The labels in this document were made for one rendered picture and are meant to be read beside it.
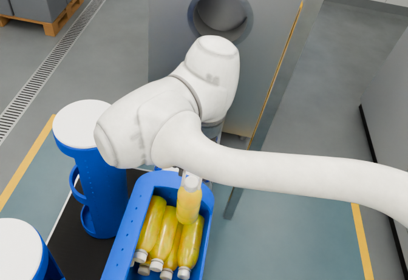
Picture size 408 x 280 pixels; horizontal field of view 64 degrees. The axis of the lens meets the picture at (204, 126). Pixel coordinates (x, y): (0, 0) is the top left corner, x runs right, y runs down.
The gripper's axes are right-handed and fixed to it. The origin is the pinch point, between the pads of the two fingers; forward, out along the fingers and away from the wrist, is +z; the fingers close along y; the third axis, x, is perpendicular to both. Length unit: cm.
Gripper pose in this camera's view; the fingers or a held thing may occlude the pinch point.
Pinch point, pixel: (192, 177)
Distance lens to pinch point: 87.3
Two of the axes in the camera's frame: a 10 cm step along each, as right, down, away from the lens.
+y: -9.8, -2.0, 0.2
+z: -1.3, 6.6, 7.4
